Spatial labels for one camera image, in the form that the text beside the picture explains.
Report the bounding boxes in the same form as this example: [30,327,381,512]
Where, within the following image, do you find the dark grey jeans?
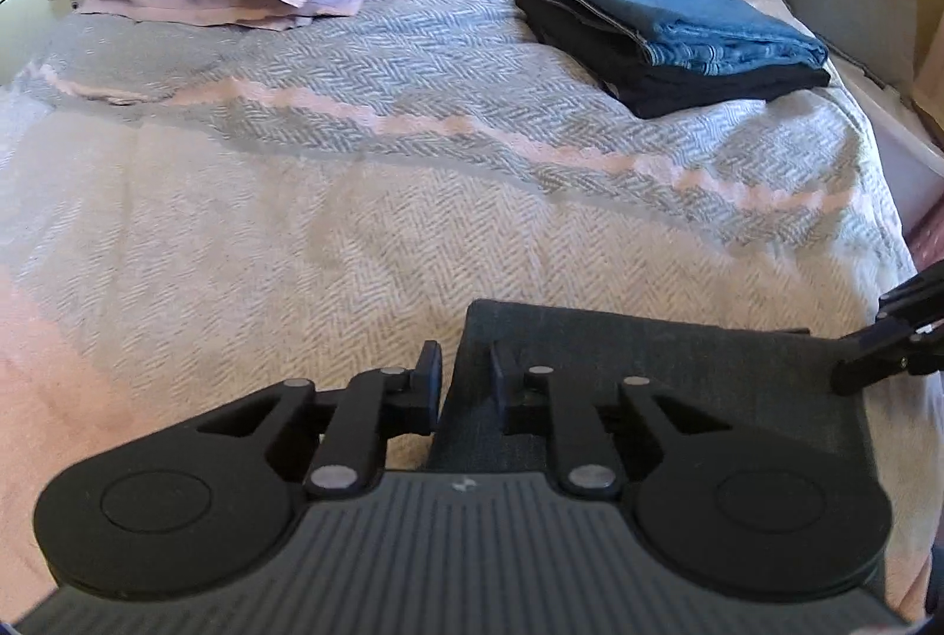
[425,299,877,473]

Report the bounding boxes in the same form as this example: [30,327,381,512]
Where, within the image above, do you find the pink textured bedspread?
[2,100,914,614]

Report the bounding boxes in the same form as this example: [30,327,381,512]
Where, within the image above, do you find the folded blue jeans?
[544,0,827,76]

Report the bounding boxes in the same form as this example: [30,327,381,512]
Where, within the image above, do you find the grey herringbone blanket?
[2,0,914,339]

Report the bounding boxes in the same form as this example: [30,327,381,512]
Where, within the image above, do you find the folded black garment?
[515,0,830,119]

